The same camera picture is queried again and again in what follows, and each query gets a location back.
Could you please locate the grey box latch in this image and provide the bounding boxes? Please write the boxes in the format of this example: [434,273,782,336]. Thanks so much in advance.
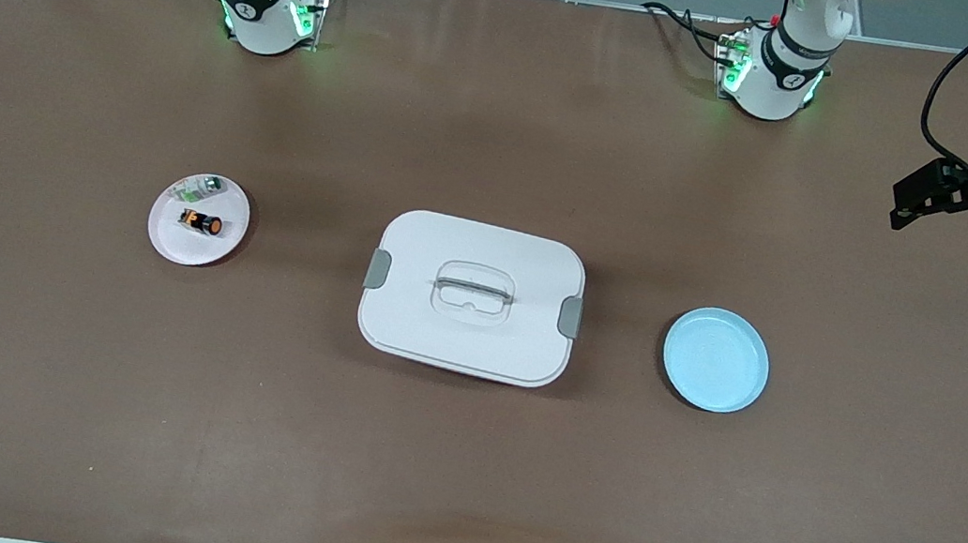
[362,247,394,292]
[556,294,585,339]

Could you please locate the grey box lid handle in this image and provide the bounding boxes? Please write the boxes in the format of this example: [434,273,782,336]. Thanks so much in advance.
[433,275,517,305]

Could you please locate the black arm base cables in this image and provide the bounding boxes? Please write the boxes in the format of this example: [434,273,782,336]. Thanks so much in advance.
[634,0,749,69]

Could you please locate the light blue round plate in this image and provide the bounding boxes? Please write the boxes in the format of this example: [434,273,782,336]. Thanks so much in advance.
[655,300,778,419]

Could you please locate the white lidded storage box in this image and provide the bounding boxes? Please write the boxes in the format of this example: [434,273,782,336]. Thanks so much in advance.
[350,203,594,395]

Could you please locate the green push button switch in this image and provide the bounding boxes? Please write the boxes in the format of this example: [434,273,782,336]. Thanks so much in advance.
[174,170,229,210]

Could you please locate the pink round plate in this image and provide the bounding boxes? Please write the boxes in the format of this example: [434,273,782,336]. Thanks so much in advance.
[142,166,257,275]

